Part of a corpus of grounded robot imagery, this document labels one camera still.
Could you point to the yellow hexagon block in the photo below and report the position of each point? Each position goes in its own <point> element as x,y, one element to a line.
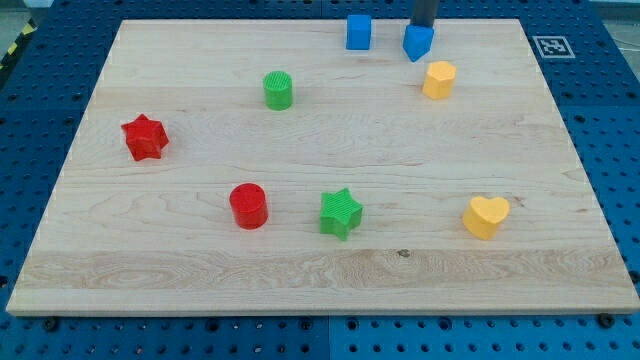
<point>439,80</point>

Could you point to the blue cube block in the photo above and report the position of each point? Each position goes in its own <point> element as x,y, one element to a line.
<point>358,34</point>

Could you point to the light wooden board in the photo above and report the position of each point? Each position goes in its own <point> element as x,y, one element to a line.
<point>157,237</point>

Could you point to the yellow heart block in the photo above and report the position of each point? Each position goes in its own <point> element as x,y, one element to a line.
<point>483,216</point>

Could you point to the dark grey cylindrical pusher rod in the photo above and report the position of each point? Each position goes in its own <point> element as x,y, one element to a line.
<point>424,12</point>

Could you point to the green star block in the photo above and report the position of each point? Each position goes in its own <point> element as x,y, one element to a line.
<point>340,213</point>

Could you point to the white fiducial marker tag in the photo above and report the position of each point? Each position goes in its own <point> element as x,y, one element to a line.
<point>553,47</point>

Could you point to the red cylinder block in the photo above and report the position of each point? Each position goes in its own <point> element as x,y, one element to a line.
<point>249,206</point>

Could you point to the green cylinder block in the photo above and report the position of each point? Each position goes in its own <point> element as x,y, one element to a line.
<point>278,90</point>

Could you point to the blue triangle block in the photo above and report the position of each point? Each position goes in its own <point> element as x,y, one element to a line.
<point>417,41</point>

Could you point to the red star block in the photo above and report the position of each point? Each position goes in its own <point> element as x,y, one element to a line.
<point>145,138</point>

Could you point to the yellow black hazard tape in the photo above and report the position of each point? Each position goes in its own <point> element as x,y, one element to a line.
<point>19,45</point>

